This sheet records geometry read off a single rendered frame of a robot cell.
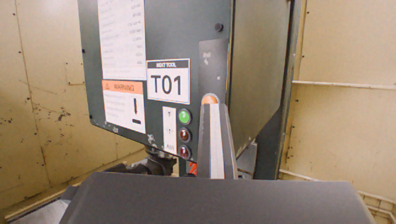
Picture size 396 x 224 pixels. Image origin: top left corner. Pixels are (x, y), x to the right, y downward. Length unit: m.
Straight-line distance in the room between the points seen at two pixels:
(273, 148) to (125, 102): 0.78
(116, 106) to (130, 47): 0.14
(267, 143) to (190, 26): 0.80
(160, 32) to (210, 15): 0.10
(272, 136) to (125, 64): 0.78
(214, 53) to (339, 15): 1.11
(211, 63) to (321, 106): 1.07
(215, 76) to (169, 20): 0.12
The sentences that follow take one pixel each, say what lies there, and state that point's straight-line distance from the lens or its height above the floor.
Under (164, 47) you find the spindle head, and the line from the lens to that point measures 0.30.
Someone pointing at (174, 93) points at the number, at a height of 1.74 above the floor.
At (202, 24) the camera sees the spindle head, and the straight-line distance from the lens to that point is 0.26.
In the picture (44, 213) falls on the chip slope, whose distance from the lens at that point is 1.66.
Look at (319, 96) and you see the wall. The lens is 1.25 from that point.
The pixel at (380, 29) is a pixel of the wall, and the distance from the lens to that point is 1.31.
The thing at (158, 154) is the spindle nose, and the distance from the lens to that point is 0.57.
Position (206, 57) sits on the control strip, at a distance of 0.24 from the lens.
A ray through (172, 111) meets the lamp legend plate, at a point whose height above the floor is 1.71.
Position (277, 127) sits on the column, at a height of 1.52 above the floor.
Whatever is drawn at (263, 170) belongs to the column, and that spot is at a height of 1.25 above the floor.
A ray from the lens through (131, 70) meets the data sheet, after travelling 0.36.
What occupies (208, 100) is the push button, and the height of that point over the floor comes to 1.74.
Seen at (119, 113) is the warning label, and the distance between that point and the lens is 0.42.
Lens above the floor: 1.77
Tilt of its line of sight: 13 degrees down
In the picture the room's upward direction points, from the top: 1 degrees clockwise
